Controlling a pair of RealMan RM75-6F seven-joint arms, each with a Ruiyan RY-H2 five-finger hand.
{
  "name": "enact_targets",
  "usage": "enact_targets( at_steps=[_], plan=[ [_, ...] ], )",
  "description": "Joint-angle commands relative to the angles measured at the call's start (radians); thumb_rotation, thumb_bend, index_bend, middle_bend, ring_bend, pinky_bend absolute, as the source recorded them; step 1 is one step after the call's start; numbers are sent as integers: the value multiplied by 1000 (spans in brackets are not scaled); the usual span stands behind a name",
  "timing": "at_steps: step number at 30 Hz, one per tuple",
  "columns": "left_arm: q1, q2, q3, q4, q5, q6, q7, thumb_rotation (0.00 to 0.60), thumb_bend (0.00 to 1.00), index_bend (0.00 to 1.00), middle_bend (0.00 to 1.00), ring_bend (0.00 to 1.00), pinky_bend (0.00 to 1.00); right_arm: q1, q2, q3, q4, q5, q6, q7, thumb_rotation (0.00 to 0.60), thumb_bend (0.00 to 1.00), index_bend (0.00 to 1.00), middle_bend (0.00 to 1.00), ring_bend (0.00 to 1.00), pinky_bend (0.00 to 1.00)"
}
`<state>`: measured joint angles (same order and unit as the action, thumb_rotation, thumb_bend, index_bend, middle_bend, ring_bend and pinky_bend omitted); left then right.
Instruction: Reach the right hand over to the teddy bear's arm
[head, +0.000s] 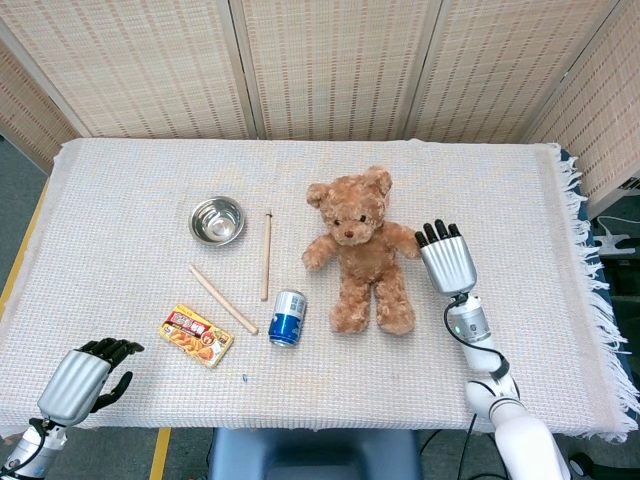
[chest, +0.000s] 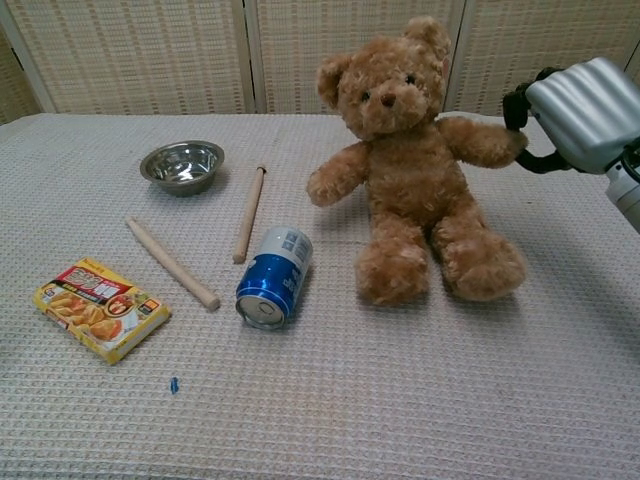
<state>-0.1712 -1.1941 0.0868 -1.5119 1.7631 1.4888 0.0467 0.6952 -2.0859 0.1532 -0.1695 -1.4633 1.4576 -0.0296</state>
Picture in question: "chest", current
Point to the beige woven table cloth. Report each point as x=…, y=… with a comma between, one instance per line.
x=320, y=390

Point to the blue and white drink can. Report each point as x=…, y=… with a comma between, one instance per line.
x=275, y=280

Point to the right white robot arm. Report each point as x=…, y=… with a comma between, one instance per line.
x=625, y=190

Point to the wooden stick with dark tip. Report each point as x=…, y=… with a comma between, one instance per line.
x=248, y=215

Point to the brown plush teddy bear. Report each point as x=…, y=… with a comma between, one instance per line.
x=415, y=175

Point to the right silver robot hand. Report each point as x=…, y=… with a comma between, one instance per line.
x=585, y=115

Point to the small blue scrap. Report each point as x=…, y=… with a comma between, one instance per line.
x=174, y=385

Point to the yellow curry box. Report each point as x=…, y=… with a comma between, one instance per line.
x=100, y=310

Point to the stainless steel bowl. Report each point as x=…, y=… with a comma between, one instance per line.
x=181, y=166

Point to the woven folding screen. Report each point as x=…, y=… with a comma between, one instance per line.
x=150, y=55

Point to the plain wooden stick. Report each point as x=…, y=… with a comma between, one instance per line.
x=170, y=260

